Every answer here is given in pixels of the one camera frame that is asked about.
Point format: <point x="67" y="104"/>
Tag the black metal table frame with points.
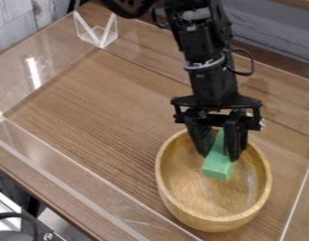
<point x="27" y="220"/>

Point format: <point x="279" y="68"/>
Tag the clear acrylic corner bracket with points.
<point x="99" y="36"/>

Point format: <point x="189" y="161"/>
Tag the brown wooden bowl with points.
<point x="210" y="205"/>

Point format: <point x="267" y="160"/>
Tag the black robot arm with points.
<point x="202" y="30"/>

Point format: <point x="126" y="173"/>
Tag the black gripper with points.
<point x="217" y="105"/>

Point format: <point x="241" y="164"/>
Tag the green rectangular block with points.
<point x="218" y="165"/>

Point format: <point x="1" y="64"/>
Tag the clear acrylic tray wall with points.
<point x="86" y="116"/>

